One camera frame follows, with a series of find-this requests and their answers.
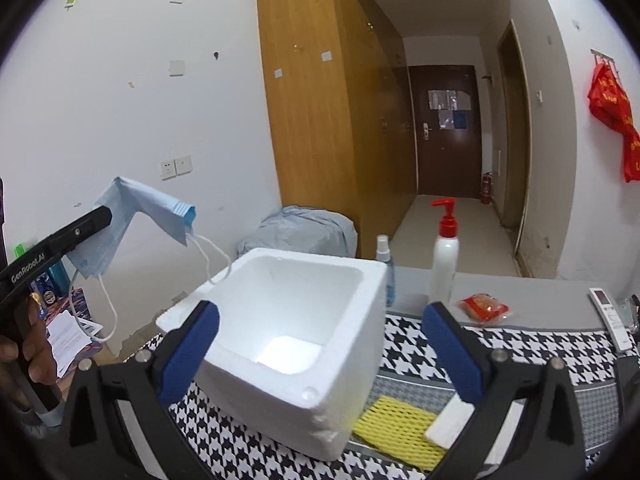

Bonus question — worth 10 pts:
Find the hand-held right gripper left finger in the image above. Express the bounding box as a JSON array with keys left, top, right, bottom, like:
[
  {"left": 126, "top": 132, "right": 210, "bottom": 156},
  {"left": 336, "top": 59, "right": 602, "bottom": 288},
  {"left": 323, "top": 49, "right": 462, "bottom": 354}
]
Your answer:
[{"left": 64, "top": 300, "right": 221, "bottom": 480}]

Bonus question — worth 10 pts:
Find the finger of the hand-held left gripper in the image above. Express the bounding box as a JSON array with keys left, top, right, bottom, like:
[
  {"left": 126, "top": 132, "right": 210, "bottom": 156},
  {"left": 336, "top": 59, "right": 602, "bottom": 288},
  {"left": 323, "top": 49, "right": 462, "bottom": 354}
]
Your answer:
[{"left": 0, "top": 205, "right": 113, "bottom": 302}]

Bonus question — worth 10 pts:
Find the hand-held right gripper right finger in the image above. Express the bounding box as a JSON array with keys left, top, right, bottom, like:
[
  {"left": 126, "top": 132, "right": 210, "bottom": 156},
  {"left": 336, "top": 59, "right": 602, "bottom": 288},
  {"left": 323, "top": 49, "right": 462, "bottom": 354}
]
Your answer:
[{"left": 421, "top": 301, "right": 588, "bottom": 480}]

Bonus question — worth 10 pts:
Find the blue face mask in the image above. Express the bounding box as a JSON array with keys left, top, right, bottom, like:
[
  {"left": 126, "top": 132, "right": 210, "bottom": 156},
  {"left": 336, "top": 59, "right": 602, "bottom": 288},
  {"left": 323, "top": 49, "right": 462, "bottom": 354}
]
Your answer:
[{"left": 67, "top": 176, "right": 233, "bottom": 343}]

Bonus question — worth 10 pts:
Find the white foam box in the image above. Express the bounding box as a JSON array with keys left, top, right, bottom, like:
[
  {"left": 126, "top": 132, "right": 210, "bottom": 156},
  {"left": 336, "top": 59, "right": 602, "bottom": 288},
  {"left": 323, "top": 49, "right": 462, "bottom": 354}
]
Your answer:
[{"left": 156, "top": 247, "right": 388, "bottom": 462}]

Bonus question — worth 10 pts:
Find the person's left hand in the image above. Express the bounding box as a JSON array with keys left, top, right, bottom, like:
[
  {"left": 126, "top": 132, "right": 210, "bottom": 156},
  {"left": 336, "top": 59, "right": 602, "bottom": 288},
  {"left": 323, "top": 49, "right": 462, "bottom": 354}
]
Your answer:
[{"left": 0, "top": 305, "right": 58, "bottom": 402}]

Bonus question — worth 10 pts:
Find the white paper sheet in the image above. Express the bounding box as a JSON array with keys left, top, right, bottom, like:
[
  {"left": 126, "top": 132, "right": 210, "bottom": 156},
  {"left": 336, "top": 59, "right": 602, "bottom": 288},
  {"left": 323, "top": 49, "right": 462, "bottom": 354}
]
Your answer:
[{"left": 47, "top": 310, "right": 96, "bottom": 378}]

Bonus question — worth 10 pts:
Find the red snack packet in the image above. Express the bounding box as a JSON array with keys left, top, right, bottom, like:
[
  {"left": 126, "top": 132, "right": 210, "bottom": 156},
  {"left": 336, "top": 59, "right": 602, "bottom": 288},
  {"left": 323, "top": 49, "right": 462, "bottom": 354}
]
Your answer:
[{"left": 457, "top": 294, "right": 513, "bottom": 323}]

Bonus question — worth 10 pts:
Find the colourful printed box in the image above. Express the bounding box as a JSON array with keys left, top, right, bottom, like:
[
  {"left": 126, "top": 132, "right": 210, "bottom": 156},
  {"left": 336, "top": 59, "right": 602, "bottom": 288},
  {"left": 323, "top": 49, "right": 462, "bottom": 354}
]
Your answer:
[{"left": 30, "top": 287, "right": 108, "bottom": 346}]

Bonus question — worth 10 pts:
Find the white foam sheet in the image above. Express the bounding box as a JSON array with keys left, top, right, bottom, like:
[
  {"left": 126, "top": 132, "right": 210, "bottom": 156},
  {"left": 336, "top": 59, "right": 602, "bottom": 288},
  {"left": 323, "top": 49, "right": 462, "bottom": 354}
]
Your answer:
[{"left": 424, "top": 394, "right": 476, "bottom": 448}]

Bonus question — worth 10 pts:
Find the houndstooth patterned cloth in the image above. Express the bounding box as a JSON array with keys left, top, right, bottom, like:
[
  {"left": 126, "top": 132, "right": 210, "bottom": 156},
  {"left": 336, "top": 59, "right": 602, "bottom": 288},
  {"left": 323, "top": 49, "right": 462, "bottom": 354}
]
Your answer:
[{"left": 117, "top": 310, "right": 640, "bottom": 480}]

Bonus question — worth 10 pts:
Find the white pump bottle red nozzle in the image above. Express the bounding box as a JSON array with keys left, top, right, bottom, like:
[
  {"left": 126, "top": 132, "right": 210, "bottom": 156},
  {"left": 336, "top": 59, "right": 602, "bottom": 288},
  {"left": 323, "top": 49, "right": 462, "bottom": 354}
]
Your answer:
[{"left": 428, "top": 198, "right": 460, "bottom": 306}]

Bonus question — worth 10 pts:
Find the yellow foam net sleeve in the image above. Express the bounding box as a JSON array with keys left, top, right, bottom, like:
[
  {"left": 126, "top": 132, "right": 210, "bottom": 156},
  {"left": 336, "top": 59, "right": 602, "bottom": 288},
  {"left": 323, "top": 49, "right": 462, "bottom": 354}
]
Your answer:
[{"left": 352, "top": 395, "right": 448, "bottom": 471}]

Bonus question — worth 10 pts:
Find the blue spray bottle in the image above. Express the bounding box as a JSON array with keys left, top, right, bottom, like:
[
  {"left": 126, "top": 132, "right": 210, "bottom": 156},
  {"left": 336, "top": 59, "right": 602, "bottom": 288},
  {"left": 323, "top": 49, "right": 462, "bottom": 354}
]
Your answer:
[{"left": 375, "top": 235, "right": 396, "bottom": 308}]

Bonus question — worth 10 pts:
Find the grey cloth bundle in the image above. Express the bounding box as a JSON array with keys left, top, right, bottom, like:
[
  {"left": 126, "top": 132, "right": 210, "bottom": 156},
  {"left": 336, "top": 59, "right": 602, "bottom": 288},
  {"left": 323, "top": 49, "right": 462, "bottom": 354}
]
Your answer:
[{"left": 236, "top": 205, "right": 358, "bottom": 261}]

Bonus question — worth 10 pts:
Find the white remote control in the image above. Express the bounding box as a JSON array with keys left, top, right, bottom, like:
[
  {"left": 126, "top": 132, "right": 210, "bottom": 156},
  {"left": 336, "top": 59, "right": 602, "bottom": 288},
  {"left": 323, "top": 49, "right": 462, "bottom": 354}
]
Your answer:
[{"left": 589, "top": 287, "right": 633, "bottom": 351}]

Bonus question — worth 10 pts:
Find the dark brown entrance door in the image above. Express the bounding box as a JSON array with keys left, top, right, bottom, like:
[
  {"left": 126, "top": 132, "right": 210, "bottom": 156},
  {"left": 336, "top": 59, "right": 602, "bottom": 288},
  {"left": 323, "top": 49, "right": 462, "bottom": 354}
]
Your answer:
[{"left": 407, "top": 65, "right": 483, "bottom": 198}]

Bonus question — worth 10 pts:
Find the wooden side door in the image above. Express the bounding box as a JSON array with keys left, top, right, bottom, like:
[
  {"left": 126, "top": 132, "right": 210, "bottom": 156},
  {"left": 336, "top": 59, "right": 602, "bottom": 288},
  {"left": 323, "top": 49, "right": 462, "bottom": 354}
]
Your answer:
[{"left": 496, "top": 19, "right": 532, "bottom": 233}]

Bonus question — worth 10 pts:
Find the wooden wardrobe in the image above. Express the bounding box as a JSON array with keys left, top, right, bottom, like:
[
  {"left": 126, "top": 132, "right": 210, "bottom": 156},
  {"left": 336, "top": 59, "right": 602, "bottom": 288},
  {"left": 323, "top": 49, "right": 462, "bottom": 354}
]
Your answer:
[{"left": 255, "top": 0, "right": 418, "bottom": 256}]

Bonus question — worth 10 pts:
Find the red plastic bag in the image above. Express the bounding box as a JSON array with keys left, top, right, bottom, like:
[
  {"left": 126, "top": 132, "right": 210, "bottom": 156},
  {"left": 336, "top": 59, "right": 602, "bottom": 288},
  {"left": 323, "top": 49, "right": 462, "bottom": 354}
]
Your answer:
[{"left": 588, "top": 62, "right": 640, "bottom": 183}]

